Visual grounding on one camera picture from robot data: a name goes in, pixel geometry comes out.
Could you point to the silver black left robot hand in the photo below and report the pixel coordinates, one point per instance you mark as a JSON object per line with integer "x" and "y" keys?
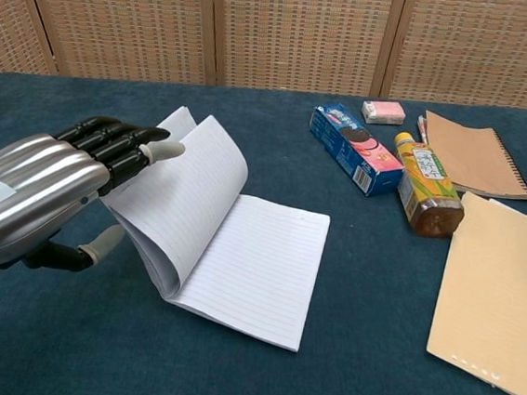
{"x": 35, "y": 194}

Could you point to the white lined paper notebook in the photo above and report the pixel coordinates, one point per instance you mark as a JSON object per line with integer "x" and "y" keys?
{"x": 262, "y": 263}

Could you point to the brown spiral notebook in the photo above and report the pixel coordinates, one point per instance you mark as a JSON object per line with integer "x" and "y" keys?
{"x": 473, "y": 154}

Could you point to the dark blue felt table cover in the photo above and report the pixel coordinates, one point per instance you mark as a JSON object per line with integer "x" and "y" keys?
{"x": 89, "y": 353}

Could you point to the woven bamboo folding screen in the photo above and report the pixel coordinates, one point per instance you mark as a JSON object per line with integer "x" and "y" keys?
{"x": 298, "y": 33}

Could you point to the blue cookie box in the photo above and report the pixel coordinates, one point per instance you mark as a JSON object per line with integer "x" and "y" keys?
{"x": 356, "y": 150}

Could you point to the pink tissue pack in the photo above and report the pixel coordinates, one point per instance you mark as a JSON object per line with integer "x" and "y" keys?
{"x": 384, "y": 112}

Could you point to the yellow-label tea bottle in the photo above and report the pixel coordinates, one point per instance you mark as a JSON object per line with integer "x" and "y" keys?
{"x": 426, "y": 180}

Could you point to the beige loose-leaf folder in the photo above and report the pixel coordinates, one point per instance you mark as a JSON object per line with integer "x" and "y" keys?
{"x": 497, "y": 294}

